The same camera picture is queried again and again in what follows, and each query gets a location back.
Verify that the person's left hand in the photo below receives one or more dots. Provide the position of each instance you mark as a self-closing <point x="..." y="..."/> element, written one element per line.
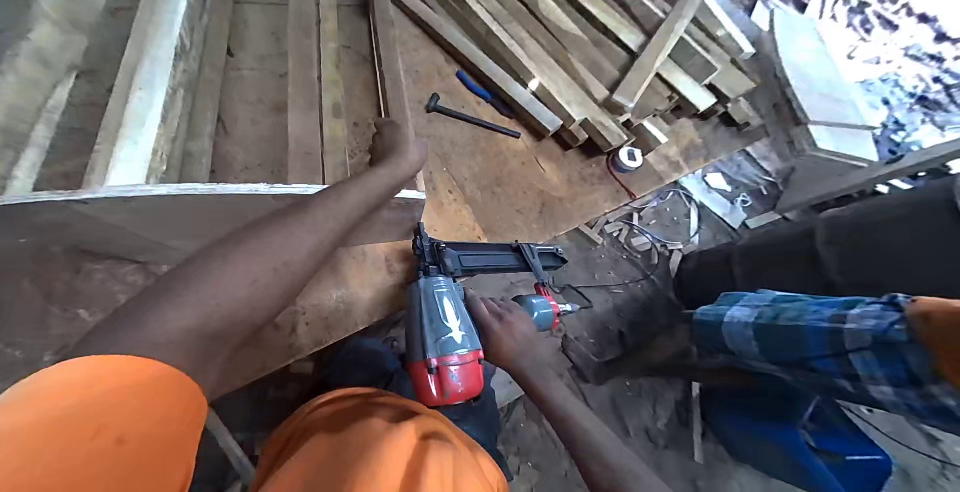
<point x="399" y="148"/>

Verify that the person's right hand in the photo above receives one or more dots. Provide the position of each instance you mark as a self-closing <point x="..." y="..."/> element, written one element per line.
<point x="510" y="333"/>

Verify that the person's left fingers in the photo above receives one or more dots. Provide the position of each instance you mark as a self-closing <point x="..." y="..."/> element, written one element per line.
<point x="382" y="139"/>

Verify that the person's right fingers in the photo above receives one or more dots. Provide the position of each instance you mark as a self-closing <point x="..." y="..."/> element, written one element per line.
<point x="487" y="310"/>

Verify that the red grey nail gun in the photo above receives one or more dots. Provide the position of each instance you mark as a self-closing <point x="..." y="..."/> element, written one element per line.
<point x="448" y="327"/>

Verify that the long narrow brown wooden plank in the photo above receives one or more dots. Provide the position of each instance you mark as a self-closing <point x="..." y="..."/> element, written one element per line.
<point x="391" y="49"/>

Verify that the person's left forearm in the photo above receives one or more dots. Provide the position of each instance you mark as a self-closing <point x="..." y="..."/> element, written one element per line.
<point x="247" y="274"/>

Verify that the person's right forearm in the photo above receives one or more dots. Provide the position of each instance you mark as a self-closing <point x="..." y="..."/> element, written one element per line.
<point x="581" y="417"/>

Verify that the narrow yellowish wooden slat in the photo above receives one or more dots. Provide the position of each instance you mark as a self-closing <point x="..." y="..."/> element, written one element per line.
<point x="334" y="87"/>

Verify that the black hammer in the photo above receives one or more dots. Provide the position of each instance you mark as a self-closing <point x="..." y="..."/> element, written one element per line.
<point x="472" y="118"/>

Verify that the flat brown wooden slat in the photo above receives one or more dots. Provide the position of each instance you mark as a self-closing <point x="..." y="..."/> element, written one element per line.
<point x="304" y="72"/>

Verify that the plywood worktable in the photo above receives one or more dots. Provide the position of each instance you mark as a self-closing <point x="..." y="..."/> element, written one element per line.
<point x="510" y="184"/>

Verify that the person's legs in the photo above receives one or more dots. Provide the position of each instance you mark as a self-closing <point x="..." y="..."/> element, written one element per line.
<point x="367" y="363"/>

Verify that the curved plywood panel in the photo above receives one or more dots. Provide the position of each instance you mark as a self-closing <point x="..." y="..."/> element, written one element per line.
<point x="225" y="218"/>

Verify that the person's body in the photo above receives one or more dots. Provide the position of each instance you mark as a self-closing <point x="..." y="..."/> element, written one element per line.
<point x="375" y="447"/>

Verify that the short grey-brown wooden slat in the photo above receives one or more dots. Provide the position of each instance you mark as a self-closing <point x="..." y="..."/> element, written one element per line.
<point x="206" y="87"/>

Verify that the pile of wooden planks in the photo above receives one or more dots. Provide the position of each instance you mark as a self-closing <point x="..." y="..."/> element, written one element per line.
<point x="540" y="34"/>

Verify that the thick pale wooden beam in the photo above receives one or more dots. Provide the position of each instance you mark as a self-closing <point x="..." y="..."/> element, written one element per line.
<point x="150" y="72"/>

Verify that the blue plastic container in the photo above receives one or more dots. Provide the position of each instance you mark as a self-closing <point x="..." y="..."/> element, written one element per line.
<point x="795" y="432"/>

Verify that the wide weathered wooden board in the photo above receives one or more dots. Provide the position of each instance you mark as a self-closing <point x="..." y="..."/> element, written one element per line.
<point x="49" y="49"/>

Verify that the long grey wooden bar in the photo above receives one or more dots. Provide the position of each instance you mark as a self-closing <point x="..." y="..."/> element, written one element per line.
<point x="870" y="175"/>

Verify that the stack of plywood panels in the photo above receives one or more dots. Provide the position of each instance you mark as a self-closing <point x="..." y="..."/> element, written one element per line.
<point x="825" y="76"/>

